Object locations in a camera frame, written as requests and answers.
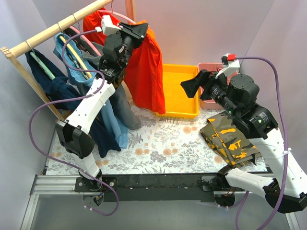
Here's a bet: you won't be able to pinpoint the purple cable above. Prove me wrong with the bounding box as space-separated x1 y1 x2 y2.
28 29 119 216
235 56 288 230

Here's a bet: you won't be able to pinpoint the orange red shorts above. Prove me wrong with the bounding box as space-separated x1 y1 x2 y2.
82 7 166 115

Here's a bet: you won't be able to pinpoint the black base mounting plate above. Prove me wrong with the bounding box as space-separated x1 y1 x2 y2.
74 173 244 206

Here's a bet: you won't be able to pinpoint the wooden clothes rack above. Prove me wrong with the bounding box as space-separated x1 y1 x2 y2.
0 0 144 125

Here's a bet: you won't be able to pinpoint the yellow plastic bin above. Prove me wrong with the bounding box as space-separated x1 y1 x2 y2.
162 64 199 119

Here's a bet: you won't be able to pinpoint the pink compartment organizer box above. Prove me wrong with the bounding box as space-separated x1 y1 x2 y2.
197 63 239 110

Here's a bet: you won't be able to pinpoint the light blue shorts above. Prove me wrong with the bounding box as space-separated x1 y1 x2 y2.
53 33 128 148

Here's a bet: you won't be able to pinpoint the navy blue shorts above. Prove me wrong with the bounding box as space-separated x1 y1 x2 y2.
25 49 121 158

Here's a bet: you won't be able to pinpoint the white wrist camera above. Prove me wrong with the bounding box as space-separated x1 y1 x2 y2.
95 15 121 36
215 53 240 79

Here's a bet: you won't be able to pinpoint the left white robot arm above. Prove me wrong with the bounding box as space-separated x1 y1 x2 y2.
56 23 148 192

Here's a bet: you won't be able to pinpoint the yellow hanger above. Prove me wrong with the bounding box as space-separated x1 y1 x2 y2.
66 44 92 79

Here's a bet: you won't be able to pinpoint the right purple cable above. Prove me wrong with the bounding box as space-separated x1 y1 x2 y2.
235 56 288 230

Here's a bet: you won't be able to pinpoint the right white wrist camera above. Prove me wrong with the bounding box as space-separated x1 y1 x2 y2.
215 53 240 79

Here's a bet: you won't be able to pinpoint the pink hanger with grey shorts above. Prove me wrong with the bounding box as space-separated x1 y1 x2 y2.
69 26 101 56

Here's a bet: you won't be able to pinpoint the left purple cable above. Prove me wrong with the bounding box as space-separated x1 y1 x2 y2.
28 29 119 216

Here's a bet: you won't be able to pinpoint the floral table mat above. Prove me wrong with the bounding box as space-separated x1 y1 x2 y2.
46 103 268 175

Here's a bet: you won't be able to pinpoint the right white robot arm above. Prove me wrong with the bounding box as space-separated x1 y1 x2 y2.
181 69 307 213

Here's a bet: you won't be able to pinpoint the mint green hanger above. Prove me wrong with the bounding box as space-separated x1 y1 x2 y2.
30 51 55 80

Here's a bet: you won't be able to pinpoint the grey shorts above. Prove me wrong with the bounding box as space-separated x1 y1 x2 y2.
73 37 141 130

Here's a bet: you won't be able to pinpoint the camouflage shorts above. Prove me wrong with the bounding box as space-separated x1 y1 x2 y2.
200 112 262 168

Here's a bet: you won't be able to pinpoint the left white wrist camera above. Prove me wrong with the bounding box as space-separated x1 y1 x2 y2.
95 15 121 36

